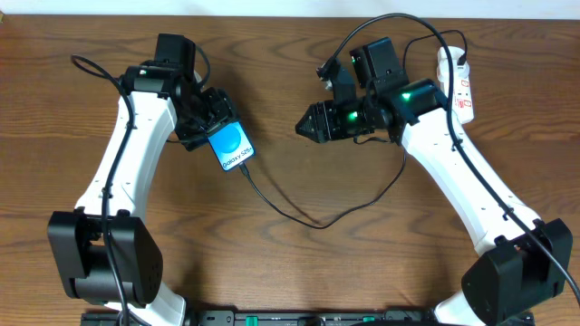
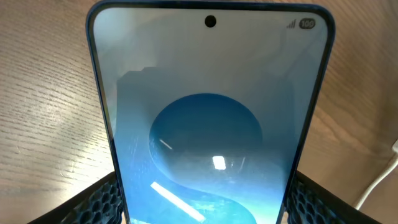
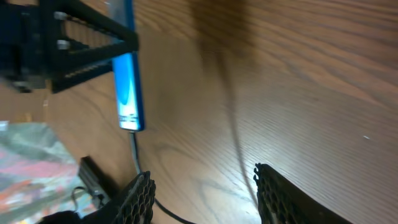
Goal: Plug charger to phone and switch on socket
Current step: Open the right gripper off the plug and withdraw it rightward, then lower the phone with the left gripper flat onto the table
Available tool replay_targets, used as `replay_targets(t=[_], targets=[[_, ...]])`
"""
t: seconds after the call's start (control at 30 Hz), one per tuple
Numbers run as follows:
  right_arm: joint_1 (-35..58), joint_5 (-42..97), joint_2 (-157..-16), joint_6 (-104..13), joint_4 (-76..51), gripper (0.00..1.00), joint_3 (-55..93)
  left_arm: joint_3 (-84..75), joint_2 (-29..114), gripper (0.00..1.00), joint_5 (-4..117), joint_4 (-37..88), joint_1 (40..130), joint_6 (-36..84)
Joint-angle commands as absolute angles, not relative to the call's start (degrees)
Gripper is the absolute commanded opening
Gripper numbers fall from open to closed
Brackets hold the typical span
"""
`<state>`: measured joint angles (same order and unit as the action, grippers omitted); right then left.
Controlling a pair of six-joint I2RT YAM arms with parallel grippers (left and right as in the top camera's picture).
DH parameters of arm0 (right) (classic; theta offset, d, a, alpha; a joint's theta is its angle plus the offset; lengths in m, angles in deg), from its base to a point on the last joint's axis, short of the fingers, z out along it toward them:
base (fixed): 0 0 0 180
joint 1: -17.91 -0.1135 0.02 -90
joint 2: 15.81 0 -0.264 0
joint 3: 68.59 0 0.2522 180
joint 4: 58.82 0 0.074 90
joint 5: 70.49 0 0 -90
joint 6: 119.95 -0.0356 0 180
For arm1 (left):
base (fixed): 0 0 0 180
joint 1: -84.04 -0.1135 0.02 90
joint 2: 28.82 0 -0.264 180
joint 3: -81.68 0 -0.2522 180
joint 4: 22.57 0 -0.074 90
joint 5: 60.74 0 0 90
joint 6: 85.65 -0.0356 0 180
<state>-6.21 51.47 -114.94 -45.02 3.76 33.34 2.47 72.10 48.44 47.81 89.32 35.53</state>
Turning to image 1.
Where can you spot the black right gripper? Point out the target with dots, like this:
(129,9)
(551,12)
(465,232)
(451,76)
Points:
(324,114)

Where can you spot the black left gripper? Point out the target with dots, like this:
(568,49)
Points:
(224,111)

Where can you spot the blue Galaxy smartphone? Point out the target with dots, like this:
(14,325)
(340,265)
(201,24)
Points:
(231,146)

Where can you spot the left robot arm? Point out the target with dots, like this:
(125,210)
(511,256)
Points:
(103,251)

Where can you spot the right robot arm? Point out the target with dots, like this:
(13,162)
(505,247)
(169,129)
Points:
(522,260)

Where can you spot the white power strip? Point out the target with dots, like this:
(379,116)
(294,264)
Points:
(462,97)

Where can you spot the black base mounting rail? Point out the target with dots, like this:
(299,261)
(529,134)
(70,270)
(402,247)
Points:
(229,318)

